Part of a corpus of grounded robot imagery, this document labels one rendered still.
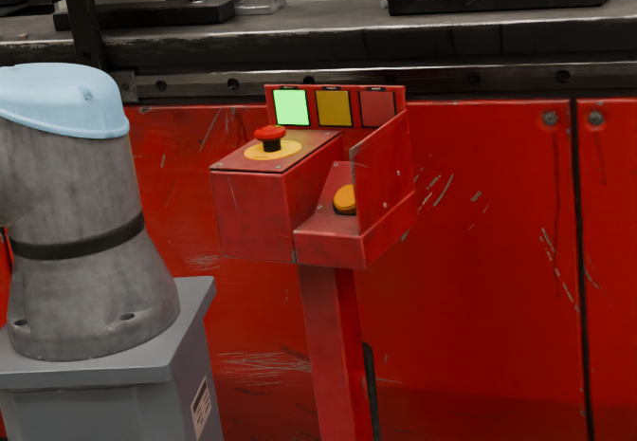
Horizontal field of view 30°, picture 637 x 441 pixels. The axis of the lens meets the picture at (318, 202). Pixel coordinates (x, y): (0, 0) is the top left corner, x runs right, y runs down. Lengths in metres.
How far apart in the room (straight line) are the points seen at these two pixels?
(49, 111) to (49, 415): 0.26
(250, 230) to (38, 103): 0.54
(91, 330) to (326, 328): 0.56
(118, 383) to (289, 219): 0.47
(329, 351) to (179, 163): 0.46
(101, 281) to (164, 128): 0.85
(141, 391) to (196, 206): 0.87
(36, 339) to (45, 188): 0.13
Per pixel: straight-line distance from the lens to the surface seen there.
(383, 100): 1.48
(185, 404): 1.05
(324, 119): 1.52
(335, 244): 1.39
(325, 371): 1.55
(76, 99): 0.97
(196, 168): 1.83
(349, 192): 1.44
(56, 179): 0.98
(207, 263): 1.89
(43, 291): 1.02
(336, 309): 1.50
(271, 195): 1.41
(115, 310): 1.02
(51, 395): 1.04
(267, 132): 1.45
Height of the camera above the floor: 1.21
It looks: 20 degrees down
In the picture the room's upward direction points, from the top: 7 degrees counter-clockwise
